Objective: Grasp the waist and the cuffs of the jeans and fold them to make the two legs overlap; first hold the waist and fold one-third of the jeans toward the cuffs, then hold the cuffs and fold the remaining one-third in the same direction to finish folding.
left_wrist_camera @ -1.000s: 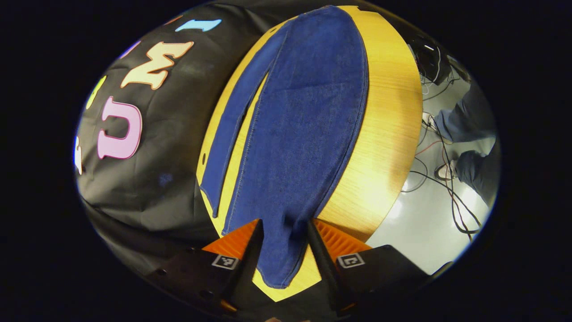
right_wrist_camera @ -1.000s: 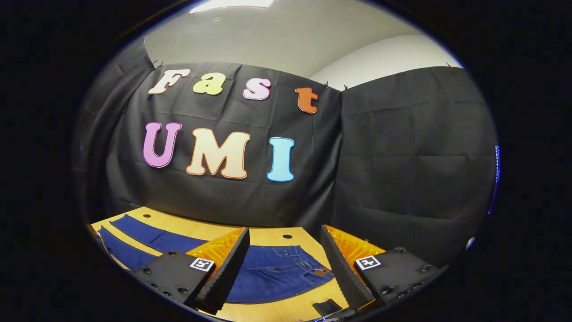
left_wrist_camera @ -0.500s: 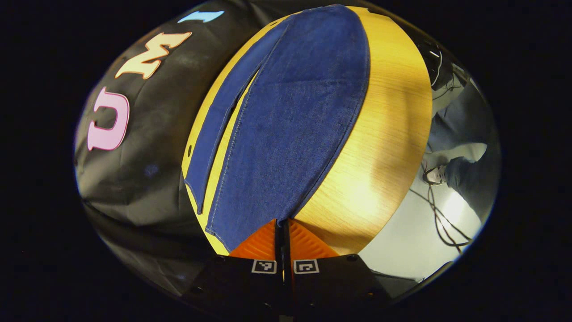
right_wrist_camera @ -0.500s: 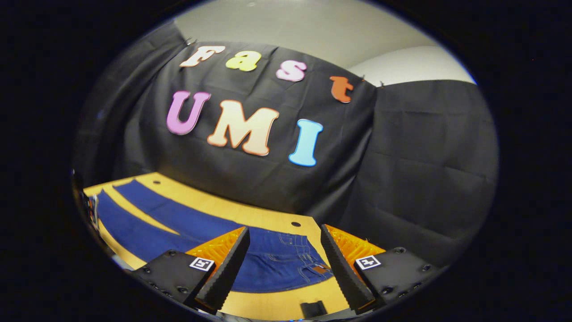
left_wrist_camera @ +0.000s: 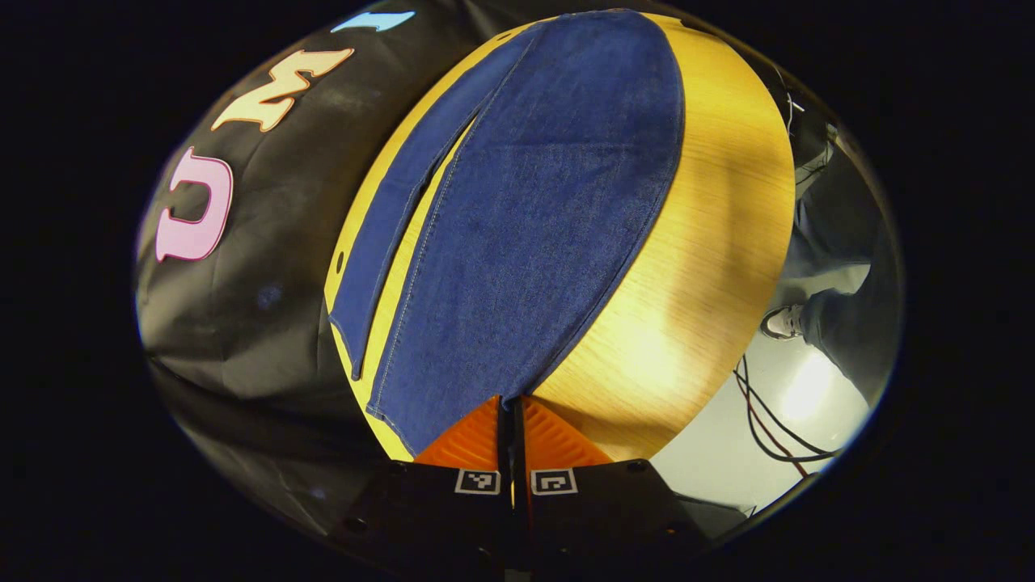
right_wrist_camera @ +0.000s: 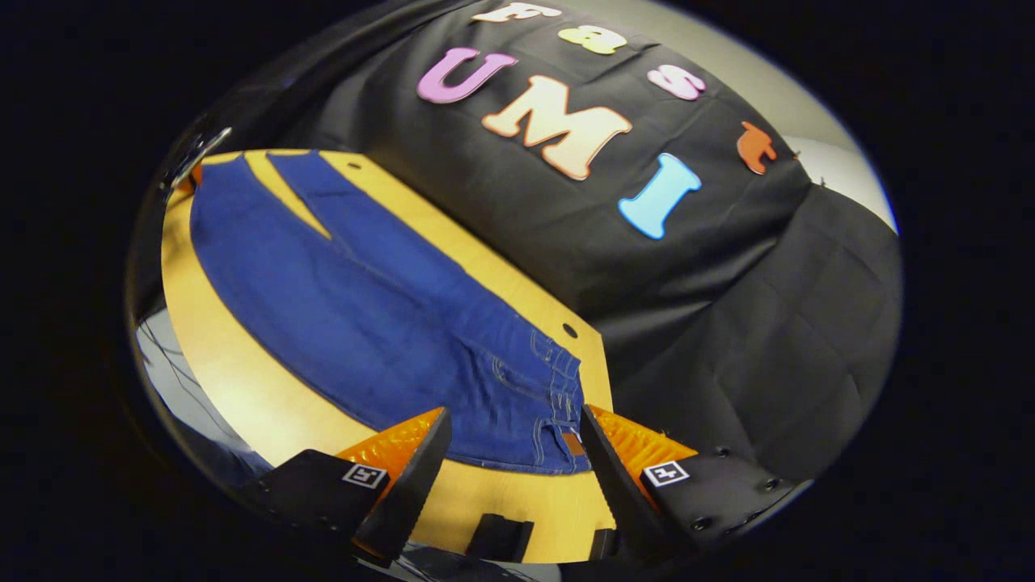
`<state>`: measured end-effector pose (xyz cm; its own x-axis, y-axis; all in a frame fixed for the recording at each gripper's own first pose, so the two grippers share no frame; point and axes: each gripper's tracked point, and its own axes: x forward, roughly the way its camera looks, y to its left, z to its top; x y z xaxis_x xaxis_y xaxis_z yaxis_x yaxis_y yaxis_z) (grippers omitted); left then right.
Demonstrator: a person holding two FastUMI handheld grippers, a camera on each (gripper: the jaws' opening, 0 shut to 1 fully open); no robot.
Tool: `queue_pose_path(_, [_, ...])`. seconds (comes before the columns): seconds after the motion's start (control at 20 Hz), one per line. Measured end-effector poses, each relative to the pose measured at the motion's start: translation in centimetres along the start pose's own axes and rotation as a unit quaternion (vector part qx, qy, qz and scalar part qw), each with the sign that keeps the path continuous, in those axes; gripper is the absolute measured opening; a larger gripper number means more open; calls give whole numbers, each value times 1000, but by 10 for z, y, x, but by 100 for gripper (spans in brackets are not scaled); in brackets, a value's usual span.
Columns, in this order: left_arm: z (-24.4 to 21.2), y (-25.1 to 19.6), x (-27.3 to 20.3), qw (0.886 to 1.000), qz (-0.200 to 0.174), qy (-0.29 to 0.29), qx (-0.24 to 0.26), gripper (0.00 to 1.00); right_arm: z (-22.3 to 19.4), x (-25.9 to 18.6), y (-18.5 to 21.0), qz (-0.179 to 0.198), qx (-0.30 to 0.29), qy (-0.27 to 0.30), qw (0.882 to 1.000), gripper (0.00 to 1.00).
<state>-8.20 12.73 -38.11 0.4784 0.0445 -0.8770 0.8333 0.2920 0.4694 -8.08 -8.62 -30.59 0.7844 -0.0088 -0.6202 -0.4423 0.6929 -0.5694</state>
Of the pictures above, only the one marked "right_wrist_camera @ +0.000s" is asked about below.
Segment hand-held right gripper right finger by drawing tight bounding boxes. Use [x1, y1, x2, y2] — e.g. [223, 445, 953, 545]
[579, 404, 811, 559]

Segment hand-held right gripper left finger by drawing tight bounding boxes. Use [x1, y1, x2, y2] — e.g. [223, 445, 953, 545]
[259, 407, 454, 567]

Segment blue denim jeans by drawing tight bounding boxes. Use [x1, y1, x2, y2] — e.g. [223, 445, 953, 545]
[190, 150, 593, 476]

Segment black backdrop cloth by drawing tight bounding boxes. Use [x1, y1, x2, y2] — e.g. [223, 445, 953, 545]
[129, 0, 903, 486]

